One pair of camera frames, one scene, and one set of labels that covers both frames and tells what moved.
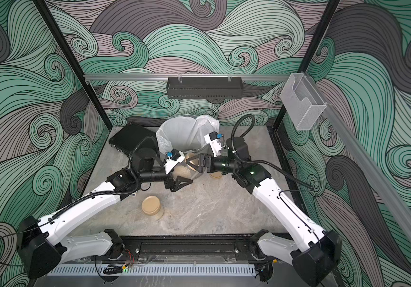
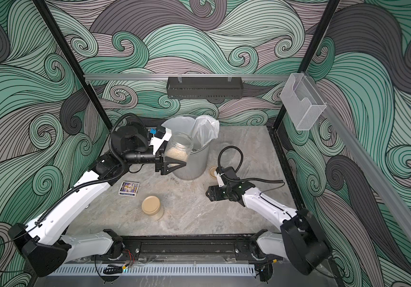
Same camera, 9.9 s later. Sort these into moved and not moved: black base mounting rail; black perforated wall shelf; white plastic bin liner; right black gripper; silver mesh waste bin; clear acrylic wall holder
Moved: right black gripper
Not moved: white plastic bin liner; clear acrylic wall holder; silver mesh waste bin; black perforated wall shelf; black base mounting rail
